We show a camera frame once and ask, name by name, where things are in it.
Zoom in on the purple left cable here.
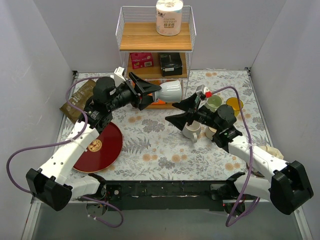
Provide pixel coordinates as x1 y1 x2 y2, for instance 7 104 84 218
5 78 125 228

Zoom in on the red round tray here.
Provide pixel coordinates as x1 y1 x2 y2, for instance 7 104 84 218
73 122 123 174

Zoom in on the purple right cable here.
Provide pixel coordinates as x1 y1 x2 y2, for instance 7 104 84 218
211 86 261 227

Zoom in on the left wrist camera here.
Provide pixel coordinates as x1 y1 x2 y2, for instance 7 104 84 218
113 66 126 87

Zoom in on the pink red box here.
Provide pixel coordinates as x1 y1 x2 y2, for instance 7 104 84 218
130 52 154 70

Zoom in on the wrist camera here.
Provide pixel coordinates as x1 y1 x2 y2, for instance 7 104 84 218
195 85 213 101
113 66 126 87

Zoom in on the grey mug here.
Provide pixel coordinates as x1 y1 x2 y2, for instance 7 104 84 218
155 80 183 103

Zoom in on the white mug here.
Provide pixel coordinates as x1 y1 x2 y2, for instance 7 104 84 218
182 121 201 143

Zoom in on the yellow black mug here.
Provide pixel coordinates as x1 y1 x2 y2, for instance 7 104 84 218
226 97 244 117

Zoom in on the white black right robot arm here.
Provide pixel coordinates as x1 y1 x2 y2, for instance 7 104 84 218
165 94 314 215

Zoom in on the cream mug black rim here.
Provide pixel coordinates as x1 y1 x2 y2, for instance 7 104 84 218
205 126 217 141

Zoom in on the wrapped toilet paper roll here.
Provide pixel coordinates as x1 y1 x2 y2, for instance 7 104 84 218
155 0 184 36

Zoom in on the brown coffee bag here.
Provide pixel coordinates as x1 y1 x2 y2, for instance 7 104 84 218
60 79 96 124

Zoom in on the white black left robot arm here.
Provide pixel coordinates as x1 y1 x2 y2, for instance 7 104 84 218
26 72 162 211

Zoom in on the orange sponge pack front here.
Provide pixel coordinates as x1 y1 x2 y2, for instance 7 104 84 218
148 92 166 105

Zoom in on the white wire wooden shelf rack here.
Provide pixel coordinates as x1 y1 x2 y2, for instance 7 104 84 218
115 5 197 96

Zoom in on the black box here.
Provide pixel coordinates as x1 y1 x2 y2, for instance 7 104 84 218
158 52 183 77

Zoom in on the purple cable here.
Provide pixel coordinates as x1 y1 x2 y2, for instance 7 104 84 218
211 86 261 227
5 78 125 228

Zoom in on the paper cup with crumpled paper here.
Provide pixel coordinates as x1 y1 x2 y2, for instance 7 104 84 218
246 144 287 180

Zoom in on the floral tablecloth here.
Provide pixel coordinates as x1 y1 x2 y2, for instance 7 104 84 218
69 69 271 181

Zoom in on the sage green mug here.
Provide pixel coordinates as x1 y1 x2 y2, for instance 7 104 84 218
205 95 223 112

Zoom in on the black base bar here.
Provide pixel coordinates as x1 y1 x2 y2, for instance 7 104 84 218
106 180 236 211

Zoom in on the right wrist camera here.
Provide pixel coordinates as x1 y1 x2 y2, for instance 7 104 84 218
195 85 213 101

